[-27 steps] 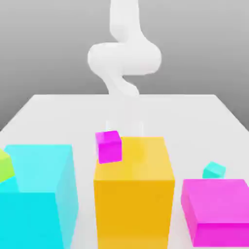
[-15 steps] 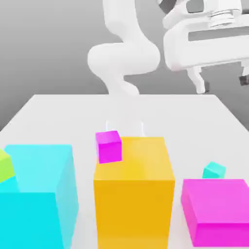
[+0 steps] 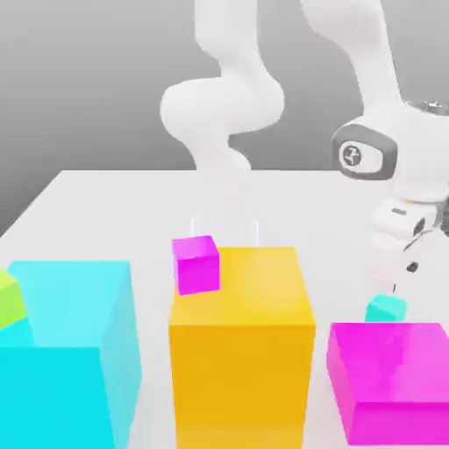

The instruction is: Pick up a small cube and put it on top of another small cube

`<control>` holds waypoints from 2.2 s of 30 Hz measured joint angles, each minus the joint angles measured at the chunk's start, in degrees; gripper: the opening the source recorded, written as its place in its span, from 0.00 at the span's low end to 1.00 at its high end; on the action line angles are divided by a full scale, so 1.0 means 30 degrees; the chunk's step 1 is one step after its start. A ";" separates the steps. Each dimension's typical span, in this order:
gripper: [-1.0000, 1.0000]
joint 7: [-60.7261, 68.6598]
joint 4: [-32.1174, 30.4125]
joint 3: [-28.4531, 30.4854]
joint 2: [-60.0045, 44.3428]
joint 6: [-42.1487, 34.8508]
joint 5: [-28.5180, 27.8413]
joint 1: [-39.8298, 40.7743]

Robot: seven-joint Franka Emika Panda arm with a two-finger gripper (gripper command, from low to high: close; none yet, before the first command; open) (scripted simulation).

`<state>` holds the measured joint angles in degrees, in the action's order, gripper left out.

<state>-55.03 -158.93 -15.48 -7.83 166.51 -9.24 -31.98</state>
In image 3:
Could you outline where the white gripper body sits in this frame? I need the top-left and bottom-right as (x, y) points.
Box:
(367, 217), (428, 296)

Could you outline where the small teal cube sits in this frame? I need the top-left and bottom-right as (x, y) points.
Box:
(364, 293), (409, 324)

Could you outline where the small magenta cube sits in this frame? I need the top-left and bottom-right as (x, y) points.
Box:
(171, 234), (222, 296)

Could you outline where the small green cube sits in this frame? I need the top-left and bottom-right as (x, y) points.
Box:
(0, 267), (28, 330)

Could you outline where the large magenta box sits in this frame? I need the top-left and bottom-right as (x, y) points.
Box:
(325, 321), (449, 448)

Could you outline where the large orange box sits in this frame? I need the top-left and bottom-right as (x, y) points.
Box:
(167, 246), (317, 449)

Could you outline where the large cyan box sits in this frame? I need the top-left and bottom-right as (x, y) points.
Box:
(0, 260), (144, 449)

